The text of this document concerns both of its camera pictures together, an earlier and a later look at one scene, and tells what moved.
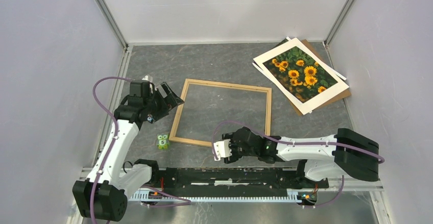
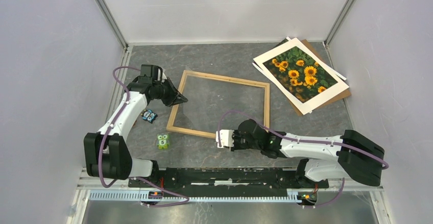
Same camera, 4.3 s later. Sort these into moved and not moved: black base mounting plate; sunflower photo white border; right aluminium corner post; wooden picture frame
Moved: wooden picture frame
Not moved: sunflower photo white border; black base mounting plate; right aluminium corner post
